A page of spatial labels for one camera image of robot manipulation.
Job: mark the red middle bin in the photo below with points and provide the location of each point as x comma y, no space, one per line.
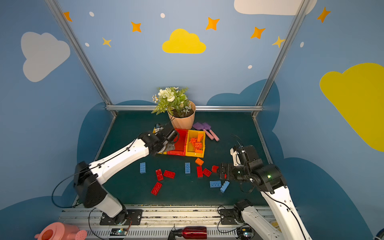
181,144

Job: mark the pink watering can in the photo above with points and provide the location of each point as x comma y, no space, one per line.
60,231

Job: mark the orange lego brick square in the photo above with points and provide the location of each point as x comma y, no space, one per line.
199,162

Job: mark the yellow bin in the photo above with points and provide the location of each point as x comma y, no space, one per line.
161,142
190,151

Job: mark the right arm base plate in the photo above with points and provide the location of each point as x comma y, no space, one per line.
230,216

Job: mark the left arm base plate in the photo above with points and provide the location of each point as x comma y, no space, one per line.
133,216

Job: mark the red lego brick lower left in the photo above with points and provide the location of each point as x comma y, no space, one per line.
156,189

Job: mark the red lego brick smooth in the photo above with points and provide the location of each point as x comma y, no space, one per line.
215,169

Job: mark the blue lego brick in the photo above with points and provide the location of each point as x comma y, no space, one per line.
224,186
187,168
215,184
142,168

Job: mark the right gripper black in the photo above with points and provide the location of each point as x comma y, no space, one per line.
224,172

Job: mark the blue lego brick tilted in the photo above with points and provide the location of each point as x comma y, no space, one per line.
224,186

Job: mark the right yellow bin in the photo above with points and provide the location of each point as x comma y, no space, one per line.
190,151

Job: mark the potted artificial flower plant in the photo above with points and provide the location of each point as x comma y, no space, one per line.
175,102

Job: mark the orange lego fence piece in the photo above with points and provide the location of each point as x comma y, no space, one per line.
194,142

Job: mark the aluminium rail base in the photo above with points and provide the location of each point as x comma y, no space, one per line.
157,222

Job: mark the red metal bottle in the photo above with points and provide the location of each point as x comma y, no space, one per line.
189,233

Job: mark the red lego brick middle left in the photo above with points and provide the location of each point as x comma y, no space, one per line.
169,174

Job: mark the red lego brick tall centre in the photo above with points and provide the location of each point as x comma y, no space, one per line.
199,172

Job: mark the left yellow bin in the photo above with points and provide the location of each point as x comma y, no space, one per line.
161,142

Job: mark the orange curved lego piece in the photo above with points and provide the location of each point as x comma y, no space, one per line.
200,137

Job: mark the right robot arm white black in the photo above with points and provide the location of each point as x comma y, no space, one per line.
247,167

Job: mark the orange lego brick small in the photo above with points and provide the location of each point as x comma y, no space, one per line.
198,146

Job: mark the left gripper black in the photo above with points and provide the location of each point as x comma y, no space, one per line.
169,140

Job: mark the red lego brick centre square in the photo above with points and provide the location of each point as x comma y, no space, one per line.
207,172

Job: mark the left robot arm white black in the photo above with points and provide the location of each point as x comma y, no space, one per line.
89,178

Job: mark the red lego brick upper left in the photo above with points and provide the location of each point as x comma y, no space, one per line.
159,175

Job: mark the purple pink toy shovel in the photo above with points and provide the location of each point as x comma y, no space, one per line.
200,127

